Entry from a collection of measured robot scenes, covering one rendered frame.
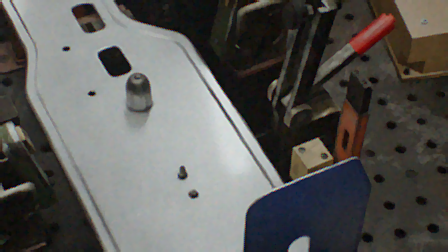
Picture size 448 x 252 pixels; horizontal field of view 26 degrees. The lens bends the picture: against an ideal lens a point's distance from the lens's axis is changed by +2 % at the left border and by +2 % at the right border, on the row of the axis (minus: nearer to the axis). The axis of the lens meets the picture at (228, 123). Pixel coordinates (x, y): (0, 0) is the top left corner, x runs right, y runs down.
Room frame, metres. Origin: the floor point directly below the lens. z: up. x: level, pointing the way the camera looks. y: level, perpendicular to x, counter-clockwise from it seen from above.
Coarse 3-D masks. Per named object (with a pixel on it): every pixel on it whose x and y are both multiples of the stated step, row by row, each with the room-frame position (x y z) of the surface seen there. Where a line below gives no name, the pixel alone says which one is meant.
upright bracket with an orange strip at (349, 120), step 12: (348, 84) 0.66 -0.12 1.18; (360, 84) 0.64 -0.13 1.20; (348, 96) 0.66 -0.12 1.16; (360, 96) 0.64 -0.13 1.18; (348, 108) 0.65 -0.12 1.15; (360, 108) 0.64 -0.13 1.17; (348, 120) 0.65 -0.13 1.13; (360, 120) 0.64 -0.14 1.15; (348, 132) 0.65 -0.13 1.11; (360, 132) 0.64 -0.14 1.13; (336, 144) 0.66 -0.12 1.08; (348, 144) 0.64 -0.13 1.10; (360, 144) 0.64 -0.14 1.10; (336, 156) 0.66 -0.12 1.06; (348, 156) 0.64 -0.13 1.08; (360, 156) 0.64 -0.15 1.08
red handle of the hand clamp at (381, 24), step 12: (372, 24) 0.79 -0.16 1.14; (384, 24) 0.78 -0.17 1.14; (360, 36) 0.78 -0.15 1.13; (372, 36) 0.77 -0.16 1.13; (384, 36) 0.78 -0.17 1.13; (348, 48) 0.77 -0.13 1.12; (360, 48) 0.76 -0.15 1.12; (336, 60) 0.76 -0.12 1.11; (348, 60) 0.76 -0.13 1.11; (324, 72) 0.75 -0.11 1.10; (336, 72) 0.75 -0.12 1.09; (288, 96) 0.73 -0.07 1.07
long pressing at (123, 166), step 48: (0, 0) 0.95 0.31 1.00; (48, 0) 0.95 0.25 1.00; (96, 0) 0.95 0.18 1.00; (48, 48) 0.86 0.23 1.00; (96, 48) 0.86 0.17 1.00; (144, 48) 0.87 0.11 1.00; (192, 48) 0.87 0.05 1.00; (48, 96) 0.78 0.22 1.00; (96, 96) 0.78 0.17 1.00; (192, 96) 0.79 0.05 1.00; (96, 144) 0.71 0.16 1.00; (144, 144) 0.71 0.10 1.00; (192, 144) 0.71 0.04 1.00; (240, 144) 0.72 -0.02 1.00; (96, 192) 0.64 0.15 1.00; (144, 192) 0.64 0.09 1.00; (240, 192) 0.64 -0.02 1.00; (144, 240) 0.58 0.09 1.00; (192, 240) 0.58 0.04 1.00; (240, 240) 0.58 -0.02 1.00
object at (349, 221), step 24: (336, 168) 0.44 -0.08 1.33; (360, 168) 0.45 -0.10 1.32; (288, 192) 0.42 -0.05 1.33; (312, 192) 0.43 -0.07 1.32; (336, 192) 0.44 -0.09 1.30; (360, 192) 0.45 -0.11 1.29; (264, 216) 0.41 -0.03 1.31; (288, 216) 0.42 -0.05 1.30; (312, 216) 0.43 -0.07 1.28; (336, 216) 0.44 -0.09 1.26; (360, 216) 0.45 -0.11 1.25; (264, 240) 0.41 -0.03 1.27; (288, 240) 0.42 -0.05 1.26; (312, 240) 0.43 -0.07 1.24; (336, 240) 0.44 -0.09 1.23
